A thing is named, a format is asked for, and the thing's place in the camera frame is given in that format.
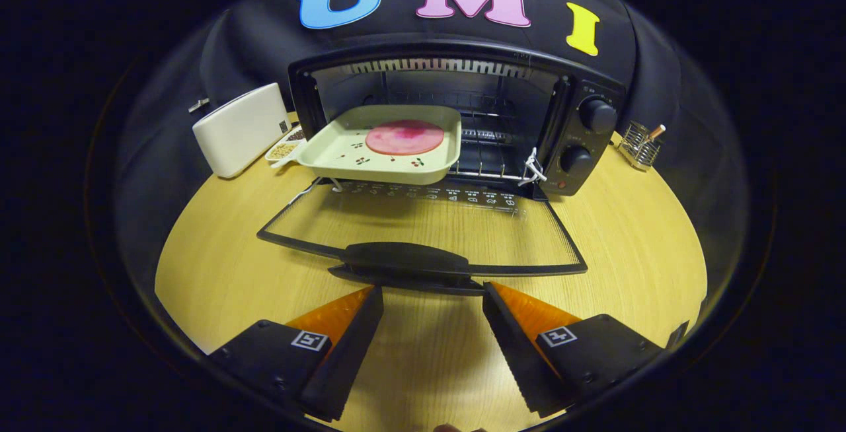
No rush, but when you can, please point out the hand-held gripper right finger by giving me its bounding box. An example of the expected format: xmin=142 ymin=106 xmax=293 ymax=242
xmin=482 ymin=281 xmax=665 ymax=418

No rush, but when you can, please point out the white bread toaster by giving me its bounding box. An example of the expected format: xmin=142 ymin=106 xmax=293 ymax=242
xmin=192 ymin=83 xmax=292 ymax=179

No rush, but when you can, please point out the small divided snack dish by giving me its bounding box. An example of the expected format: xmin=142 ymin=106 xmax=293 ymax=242
xmin=265 ymin=127 xmax=307 ymax=168

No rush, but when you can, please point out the black backdrop cloth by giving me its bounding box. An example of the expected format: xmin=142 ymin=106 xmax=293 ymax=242
xmin=112 ymin=0 xmax=751 ymax=274

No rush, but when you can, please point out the black toaster oven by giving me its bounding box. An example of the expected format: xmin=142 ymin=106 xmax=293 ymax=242
xmin=256 ymin=41 xmax=627 ymax=297

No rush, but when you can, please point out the metal wire holder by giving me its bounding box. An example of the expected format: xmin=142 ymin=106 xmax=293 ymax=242
xmin=619 ymin=120 xmax=662 ymax=172

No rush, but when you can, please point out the pink round food slice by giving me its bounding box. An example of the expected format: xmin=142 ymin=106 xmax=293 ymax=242
xmin=365 ymin=120 xmax=445 ymax=156

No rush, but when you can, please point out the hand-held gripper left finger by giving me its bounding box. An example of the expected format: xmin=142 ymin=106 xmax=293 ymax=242
xmin=208 ymin=285 xmax=385 ymax=421

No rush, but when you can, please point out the pale green square plate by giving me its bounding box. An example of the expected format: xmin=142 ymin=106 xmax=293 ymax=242
xmin=288 ymin=104 xmax=462 ymax=186

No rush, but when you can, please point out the white cord loop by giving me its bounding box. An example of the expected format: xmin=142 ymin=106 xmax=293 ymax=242
xmin=519 ymin=148 xmax=548 ymax=187

